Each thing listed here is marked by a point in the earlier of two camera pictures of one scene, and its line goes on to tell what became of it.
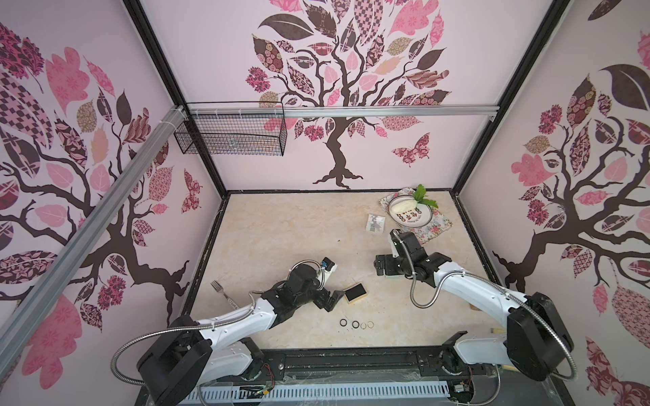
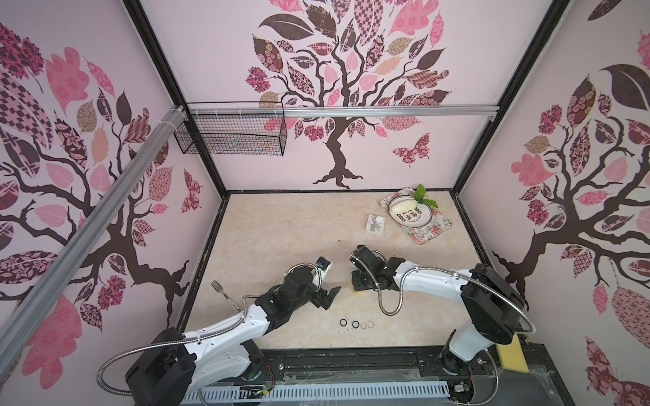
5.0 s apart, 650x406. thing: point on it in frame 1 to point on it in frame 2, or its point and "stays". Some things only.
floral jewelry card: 375,223 stays
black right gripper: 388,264 to 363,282
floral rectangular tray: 438,224 stays
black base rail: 422,365 stays
